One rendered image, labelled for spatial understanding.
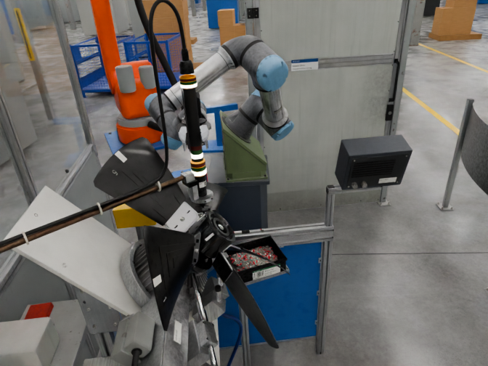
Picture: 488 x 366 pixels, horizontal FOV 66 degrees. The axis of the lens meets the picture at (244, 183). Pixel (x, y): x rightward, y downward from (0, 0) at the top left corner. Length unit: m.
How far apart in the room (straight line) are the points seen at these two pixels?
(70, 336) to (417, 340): 1.84
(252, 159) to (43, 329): 1.06
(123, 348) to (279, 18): 2.37
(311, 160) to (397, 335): 1.49
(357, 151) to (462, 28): 12.05
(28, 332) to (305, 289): 1.21
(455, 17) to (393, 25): 10.25
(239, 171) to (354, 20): 1.62
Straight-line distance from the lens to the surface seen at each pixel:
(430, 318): 2.65
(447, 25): 13.30
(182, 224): 1.09
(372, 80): 3.13
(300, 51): 2.90
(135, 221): 1.59
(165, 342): 0.93
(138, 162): 1.08
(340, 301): 2.60
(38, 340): 1.31
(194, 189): 1.10
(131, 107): 4.93
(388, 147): 1.60
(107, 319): 1.22
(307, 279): 1.91
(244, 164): 1.76
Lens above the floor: 1.85
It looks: 28 degrees down
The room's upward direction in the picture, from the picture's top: 3 degrees counter-clockwise
